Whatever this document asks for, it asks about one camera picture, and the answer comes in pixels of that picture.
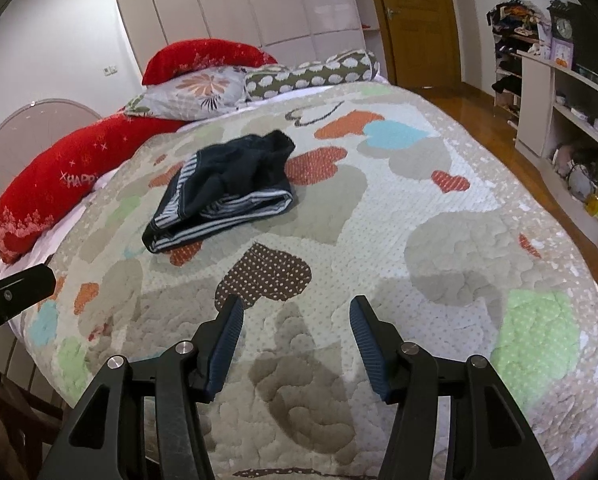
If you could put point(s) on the dark wooden chair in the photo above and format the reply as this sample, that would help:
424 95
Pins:
9 410

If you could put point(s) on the pink soft toy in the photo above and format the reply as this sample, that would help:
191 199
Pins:
563 157

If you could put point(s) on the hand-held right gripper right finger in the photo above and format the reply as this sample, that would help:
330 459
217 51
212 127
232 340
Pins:
371 350

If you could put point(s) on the red floral pillow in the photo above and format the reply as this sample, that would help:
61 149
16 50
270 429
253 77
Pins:
204 57

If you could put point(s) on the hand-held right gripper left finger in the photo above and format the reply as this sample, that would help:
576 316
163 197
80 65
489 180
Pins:
224 350

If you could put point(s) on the wooden door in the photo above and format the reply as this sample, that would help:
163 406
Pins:
419 25

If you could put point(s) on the shoe rack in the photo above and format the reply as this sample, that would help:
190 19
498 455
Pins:
509 55

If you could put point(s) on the long red pillow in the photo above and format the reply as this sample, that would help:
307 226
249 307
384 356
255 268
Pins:
64 180

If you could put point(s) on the navy striped pants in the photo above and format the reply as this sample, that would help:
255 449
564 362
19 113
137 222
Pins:
229 180

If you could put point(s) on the glossy beige wardrobe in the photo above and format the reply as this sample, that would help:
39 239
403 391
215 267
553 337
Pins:
254 5

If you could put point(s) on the black television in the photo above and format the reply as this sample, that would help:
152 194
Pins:
591 55

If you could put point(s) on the white television cabinet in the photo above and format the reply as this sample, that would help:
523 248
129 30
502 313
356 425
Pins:
534 110

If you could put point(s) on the heart patterned quilt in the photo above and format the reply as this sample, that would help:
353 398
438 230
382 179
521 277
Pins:
389 240

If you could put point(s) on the dark mantel clock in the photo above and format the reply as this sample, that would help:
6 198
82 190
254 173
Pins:
562 25

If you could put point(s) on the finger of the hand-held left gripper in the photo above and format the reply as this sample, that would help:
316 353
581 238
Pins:
14 295

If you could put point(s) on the small white framed clock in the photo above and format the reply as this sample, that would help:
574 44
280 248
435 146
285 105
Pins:
561 55

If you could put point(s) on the olive shell pattern bolster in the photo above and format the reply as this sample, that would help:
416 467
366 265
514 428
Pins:
314 75

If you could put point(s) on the pale pink headboard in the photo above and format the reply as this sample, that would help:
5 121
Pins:
24 130

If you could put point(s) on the grey flower print pillow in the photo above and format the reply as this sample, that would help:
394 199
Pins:
194 92

